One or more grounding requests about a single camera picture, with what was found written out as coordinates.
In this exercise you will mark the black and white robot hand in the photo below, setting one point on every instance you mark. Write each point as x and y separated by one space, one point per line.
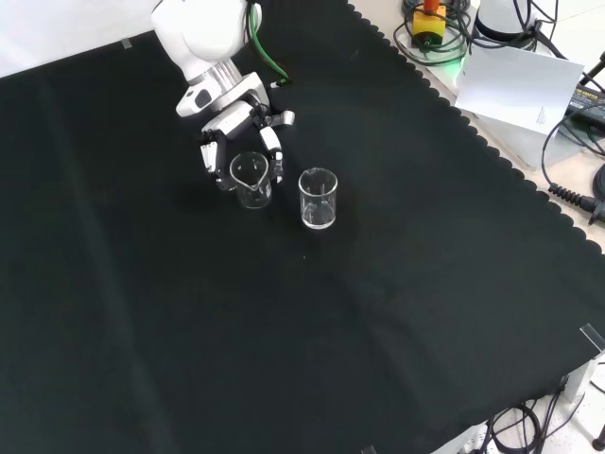
234 118

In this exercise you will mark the clear glass beaker printed scale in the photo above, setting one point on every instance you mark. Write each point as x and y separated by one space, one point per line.
253 189

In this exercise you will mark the clear plastic beaker embossed scale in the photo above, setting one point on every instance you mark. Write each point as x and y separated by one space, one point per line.
318 208

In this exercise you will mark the grey tape piece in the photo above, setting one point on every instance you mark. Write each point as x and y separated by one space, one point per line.
127 43

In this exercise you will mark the yellow stop button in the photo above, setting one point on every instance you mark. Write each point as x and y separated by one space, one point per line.
427 26

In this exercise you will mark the black bench cloth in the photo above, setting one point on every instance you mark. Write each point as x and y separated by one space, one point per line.
283 331

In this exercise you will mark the white cylindrical device black base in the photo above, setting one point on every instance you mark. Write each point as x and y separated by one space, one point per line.
496 19

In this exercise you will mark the pale board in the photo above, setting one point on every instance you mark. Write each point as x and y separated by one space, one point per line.
515 90

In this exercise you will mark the grey flat box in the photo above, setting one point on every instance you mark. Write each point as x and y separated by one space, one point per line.
524 142

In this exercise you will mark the black power adapter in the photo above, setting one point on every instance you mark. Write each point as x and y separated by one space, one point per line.
588 97

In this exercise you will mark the clear tape piece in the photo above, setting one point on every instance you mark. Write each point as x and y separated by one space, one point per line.
592 337

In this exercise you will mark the grey metal bench bracket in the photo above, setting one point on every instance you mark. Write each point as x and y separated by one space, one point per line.
579 380

